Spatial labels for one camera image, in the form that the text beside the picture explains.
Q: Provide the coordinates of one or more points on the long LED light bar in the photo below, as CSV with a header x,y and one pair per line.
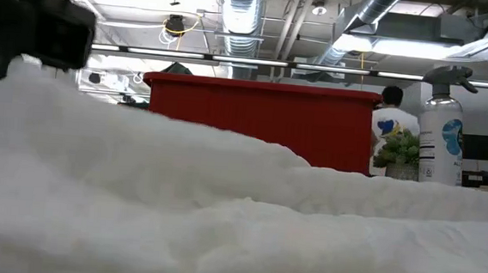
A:
x,y
249,60

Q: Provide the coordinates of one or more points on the small potted green plant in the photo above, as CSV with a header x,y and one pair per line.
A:
x,y
398,149

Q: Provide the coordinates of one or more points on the red plastic laundry bin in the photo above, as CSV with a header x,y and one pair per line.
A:
x,y
271,112

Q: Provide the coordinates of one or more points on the white lace shirt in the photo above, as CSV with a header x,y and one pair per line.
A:
x,y
219,238

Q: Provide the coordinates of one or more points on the black dome camera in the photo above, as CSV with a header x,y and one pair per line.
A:
x,y
175,25

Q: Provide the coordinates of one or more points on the black background monitor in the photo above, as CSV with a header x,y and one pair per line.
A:
x,y
482,148

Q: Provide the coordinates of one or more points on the silver ventilation duct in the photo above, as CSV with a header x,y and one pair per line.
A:
x,y
239,15
378,4

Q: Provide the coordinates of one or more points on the white spray bottle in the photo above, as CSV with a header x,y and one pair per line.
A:
x,y
439,146

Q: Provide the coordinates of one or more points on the person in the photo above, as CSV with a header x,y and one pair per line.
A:
x,y
393,121

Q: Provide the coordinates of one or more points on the black round speaker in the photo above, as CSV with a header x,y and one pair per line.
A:
x,y
95,78

